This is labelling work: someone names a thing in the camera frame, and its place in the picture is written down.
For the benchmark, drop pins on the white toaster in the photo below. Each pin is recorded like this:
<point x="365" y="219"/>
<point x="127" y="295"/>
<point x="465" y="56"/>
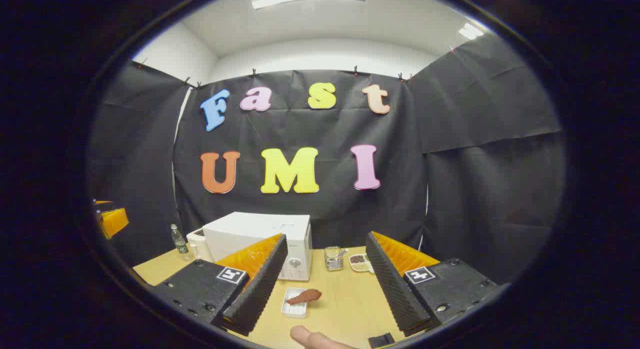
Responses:
<point x="196" y="244"/>

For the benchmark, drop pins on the white divided condiment dish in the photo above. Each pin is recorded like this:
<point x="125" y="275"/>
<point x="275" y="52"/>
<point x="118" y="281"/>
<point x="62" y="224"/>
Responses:
<point x="359" y="261"/>

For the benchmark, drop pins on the white rectangular tray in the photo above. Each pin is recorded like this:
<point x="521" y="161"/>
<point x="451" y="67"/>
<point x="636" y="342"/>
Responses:
<point x="295" y="310"/>

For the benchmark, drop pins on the reddish brown meat piece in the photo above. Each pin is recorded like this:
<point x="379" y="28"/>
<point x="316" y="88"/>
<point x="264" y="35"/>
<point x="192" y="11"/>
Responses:
<point x="305" y="296"/>

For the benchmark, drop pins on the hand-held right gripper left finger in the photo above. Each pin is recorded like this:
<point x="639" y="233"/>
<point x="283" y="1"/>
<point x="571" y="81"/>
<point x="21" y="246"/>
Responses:
<point x="260" y="289"/>

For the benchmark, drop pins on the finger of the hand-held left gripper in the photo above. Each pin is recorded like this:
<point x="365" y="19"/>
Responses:
<point x="105" y="205"/>
<point x="116" y="221"/>

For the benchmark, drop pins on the white microwave oven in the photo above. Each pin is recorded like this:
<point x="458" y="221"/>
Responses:
<point x="250" y="229"/>

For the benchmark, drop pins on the clear green-label water bottle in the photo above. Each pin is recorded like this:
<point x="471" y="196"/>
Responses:
<point x="179" y="244"/>

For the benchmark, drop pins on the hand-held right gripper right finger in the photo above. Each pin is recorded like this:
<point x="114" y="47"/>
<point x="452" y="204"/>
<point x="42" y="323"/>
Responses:
<point x="395" y="289"/>

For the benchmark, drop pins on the black backdrop cloth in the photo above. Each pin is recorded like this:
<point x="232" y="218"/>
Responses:
<point x="320" y="134"/>

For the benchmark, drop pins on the small ceiling light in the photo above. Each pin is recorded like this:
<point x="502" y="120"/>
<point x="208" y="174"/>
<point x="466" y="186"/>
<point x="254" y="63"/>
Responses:
<point x="471" y="31"/>

